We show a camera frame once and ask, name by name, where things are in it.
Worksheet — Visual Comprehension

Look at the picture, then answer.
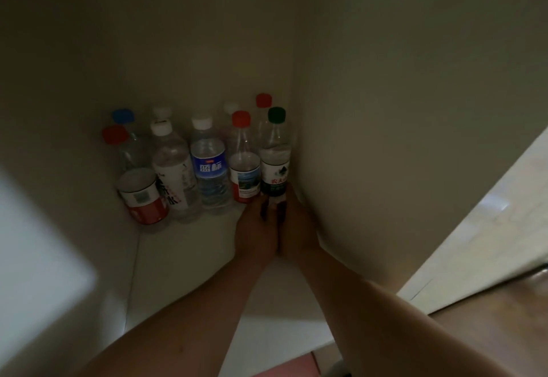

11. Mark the person's right hand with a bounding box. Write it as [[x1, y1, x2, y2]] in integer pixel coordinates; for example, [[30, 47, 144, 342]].
[[277, 185, 321, 263]]

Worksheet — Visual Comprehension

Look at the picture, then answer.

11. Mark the person's left hand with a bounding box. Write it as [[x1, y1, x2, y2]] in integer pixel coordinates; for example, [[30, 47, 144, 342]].
[[234, 195, 280, 266]]

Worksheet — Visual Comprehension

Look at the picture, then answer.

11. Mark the green cap water bottle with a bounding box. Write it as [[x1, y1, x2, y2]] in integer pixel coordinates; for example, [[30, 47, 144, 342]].
[[259, 107, 293, 221]]

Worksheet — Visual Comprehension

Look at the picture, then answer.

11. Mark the person's left forearm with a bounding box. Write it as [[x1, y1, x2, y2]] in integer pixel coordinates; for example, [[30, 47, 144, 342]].
[[72, 257, 277, 377]]

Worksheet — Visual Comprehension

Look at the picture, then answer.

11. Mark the person's right forearm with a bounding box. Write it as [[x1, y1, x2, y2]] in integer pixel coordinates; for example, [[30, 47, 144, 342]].
[[288, 253, 465, 377]]

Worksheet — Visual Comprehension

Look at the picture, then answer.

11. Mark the red cap bottle scenery label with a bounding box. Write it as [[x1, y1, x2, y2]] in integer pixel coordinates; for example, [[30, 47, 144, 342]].
[[228, 111, 262, 205]]

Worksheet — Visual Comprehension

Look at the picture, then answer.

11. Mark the blue label water bottle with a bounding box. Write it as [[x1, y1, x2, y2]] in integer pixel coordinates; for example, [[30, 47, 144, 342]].
[[190, 116, 232, 210]]

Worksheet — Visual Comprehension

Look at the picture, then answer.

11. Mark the white label water bottle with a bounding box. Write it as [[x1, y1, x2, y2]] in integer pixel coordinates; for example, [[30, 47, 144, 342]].
[[149, 120, 202, 224]]

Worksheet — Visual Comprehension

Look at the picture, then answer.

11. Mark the red cap plastic bottle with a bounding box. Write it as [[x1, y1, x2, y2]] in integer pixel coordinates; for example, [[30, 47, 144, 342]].
[[255, 93, 274, 142]]

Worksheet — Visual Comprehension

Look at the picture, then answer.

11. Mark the beige cabinet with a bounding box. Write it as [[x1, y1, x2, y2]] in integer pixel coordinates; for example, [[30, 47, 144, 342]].
[[0, 0, 548, 377]]

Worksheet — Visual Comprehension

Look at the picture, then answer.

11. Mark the red label water bottle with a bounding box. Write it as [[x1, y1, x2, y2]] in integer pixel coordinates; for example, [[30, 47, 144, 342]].
[[102, 125, 170, 228]]

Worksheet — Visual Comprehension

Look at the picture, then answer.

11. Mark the blue cap plastic bottle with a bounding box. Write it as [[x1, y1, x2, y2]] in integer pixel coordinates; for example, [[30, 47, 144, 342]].
[[111, 108, 144, 170]]

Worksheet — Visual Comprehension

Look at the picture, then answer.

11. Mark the white cabinet door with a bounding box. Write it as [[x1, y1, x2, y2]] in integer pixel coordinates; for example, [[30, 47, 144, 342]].
[[396, 126, 548, 314]]

